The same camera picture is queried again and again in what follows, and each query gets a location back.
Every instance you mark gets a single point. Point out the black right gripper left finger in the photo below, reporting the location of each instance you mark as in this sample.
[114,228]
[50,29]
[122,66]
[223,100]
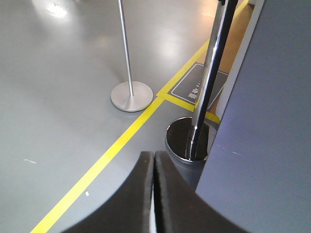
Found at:
[128,209]

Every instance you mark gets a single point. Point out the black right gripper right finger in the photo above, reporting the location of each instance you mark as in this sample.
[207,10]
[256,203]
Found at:
[178,209]

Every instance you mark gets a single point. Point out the fridge door with shelves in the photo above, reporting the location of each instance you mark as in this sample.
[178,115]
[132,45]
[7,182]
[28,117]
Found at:
[258,173]

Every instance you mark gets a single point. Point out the silver sign stand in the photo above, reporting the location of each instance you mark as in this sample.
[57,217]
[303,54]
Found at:
[130,96]

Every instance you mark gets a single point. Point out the black floor sign sticker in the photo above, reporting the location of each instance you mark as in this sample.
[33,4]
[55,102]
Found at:
[188,87]

